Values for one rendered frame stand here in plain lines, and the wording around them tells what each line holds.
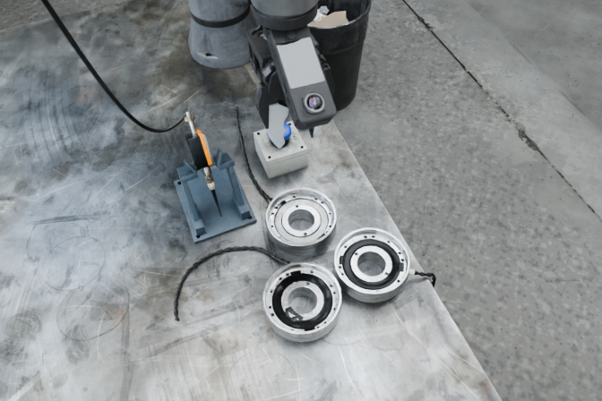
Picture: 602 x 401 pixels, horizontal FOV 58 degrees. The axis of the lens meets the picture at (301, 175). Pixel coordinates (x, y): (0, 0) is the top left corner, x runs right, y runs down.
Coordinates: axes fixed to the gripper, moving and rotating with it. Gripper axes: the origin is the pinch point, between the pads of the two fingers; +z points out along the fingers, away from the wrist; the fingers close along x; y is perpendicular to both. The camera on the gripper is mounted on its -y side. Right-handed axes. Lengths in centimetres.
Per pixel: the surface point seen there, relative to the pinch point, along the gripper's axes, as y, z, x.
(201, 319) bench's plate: -12.0, 16.4, 19.6
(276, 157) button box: 8.0, 11.9, 1.1
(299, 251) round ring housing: -8.6, 13.9, 3.6
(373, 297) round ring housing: -19.3, 13.3, -2.9
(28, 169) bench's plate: 26, 16, 40
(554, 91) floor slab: 68, 96, -132
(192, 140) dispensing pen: 7.9, 2.6, 13.2
